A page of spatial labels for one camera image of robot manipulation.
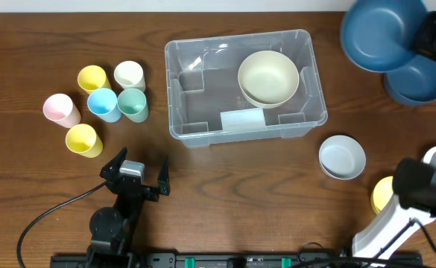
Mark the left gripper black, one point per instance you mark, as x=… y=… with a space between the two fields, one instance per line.
x=162 y=188

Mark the dark blue bowl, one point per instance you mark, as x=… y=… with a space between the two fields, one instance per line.
x=413 y=84
x=376 y=35

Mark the grey small bowl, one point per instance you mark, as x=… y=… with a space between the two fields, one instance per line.
x=341 y=157

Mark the large cream bowl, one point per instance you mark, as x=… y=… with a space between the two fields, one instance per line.
x=268 y=79

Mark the yellow small bowl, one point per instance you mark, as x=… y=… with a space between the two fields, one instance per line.
x=381 y=194

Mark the white small bowl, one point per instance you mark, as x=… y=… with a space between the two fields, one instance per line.
x=428 y=155

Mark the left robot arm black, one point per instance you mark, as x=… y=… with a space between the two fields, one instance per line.
x=113 y=228

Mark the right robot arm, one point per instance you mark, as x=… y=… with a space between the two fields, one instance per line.
x=413 y=203

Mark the clear plastic storage container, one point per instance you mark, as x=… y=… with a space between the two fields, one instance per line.
x=206 y=105

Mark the yellow cup lower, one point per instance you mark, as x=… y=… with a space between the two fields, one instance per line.
x=82 y=139

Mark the yellow cup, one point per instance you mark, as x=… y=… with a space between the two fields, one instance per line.
x=91 y=78
x=82 y=139

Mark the green cup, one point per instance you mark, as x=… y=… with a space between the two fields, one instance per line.
x=133 y=103

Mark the blue cup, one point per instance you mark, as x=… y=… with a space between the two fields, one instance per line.
x=103 y=103

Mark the cream cup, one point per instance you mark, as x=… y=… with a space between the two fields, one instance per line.
x=130 y=74

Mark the pink cup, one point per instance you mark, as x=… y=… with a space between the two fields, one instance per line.
x=60 y=109

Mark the yellow cup upper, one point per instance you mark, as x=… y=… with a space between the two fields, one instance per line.
x=91 y=78

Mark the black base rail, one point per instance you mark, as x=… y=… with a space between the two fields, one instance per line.
x=170 y=260

